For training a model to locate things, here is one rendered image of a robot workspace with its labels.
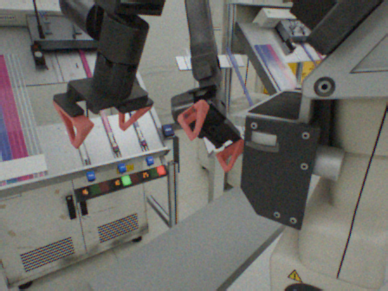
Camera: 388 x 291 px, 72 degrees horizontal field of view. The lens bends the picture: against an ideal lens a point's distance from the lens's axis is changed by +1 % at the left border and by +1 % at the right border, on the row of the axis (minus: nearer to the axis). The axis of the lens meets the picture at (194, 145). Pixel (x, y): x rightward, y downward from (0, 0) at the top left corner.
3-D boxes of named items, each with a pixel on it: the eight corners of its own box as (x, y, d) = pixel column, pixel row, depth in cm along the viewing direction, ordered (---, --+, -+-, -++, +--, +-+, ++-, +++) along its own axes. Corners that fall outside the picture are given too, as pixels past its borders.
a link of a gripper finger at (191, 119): (171, 140, 47) (177, 112, 54) (197, 164, 50) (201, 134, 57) (199, 119, 44) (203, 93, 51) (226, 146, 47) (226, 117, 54)
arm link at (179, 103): (209, 58, 58) (216, 68, 66) (160, 73, 61) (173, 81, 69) (220, 112, 57) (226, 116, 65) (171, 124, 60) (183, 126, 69)
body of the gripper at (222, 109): (184, 121, 54) (188, 103, 60) (216, 151, 58) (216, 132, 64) (209, 103, 51) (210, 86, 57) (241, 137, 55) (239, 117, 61)
